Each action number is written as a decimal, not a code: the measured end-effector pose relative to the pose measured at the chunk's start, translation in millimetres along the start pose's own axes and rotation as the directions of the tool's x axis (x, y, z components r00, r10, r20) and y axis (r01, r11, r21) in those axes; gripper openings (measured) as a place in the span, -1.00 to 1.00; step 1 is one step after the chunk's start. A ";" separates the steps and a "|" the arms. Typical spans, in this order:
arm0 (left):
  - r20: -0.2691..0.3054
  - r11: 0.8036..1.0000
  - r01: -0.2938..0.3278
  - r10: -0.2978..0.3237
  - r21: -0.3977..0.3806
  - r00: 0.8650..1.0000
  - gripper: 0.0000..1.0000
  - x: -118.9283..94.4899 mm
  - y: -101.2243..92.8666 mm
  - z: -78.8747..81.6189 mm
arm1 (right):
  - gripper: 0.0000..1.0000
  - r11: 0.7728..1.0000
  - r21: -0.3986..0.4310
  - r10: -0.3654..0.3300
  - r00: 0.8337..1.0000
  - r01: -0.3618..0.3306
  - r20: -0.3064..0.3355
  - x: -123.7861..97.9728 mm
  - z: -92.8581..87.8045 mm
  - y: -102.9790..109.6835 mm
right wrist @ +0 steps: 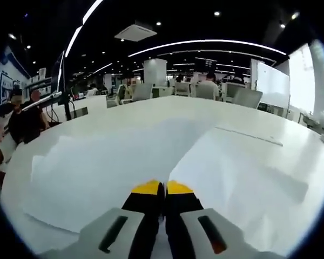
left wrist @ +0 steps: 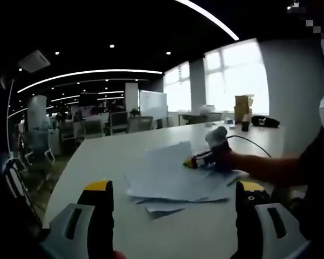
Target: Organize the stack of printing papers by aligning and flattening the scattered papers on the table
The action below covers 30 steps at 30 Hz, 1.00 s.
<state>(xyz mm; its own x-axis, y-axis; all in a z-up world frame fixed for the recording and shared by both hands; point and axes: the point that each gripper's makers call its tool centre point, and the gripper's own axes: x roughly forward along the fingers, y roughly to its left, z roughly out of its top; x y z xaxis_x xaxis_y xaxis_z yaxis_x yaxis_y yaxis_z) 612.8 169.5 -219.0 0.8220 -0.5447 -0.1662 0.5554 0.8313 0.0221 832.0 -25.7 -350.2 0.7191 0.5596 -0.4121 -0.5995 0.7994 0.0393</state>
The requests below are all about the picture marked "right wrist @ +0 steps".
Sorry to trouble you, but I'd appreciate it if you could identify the white cloth sheet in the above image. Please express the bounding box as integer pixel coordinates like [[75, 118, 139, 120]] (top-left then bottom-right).
[[22, 126, 310, 236]]

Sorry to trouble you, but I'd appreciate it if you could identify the white ceiling air vent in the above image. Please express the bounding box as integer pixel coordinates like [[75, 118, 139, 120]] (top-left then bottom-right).
[[113, 24, 158, 43]]

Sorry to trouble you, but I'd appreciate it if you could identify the silver laptop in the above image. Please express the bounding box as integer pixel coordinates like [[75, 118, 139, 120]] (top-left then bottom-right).
[[21, 91, 64, 112]]

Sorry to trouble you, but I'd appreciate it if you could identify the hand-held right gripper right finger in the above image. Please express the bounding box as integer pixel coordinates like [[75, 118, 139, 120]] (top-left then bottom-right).
[[164, 179, 286, 259]]

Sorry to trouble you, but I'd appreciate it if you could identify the white side desk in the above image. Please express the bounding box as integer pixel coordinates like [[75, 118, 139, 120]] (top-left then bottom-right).
[[46, 95, 108, 124]]

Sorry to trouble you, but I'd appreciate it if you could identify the grey table cable flap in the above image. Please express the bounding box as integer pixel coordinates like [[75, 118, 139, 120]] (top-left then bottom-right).
[[214, 126, 285, 147]]

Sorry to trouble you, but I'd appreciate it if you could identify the blue white wall poster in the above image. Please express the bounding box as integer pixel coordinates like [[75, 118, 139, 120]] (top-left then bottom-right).
[[0, 44, 31, 109]]

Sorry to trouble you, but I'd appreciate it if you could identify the small office window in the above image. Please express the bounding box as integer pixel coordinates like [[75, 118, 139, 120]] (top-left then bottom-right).
[[288, 40, 324, 117]]

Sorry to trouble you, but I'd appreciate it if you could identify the white storage shelf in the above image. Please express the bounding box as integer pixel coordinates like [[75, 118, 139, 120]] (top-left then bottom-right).
[[24, 67, 53, 96]]

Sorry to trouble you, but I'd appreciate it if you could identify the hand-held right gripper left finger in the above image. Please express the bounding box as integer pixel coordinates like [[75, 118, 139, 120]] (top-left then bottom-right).
[[39, 179, 165, 259]]

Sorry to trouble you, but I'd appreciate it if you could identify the single white printing paper sheet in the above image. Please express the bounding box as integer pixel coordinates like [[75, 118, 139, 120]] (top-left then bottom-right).
[[150, 115, 215, 259]]

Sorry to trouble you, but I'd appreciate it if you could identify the white square pillar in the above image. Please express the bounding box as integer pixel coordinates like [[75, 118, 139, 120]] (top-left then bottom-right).
[[143, 57, 168, 85], [249, 58, 259, 88]]

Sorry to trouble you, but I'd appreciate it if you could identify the small white desk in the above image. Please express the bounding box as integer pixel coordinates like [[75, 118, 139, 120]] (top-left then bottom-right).
[[299, 110, 324, 133]]

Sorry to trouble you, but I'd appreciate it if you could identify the white whiteboard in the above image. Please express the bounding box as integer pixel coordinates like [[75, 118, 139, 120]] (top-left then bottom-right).
[[256, 61, 291, 105]]

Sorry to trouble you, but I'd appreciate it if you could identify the black computer monitor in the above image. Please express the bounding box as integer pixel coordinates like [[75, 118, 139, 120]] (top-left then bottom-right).
[[50, 50, 72, 122]]

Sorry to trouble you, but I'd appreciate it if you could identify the white ceiling light strip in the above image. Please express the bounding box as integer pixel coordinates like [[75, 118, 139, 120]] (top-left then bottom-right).
[[127, 39, 287, 58], [64, 0, 104, 58]]

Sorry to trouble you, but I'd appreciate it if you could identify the white office chair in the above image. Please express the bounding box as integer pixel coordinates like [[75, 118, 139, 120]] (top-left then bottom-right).
[[175, 81, 192, 97], [130, 83, 154, 103], [195, 80, 220, 101], [232, 87, 264, 110]]

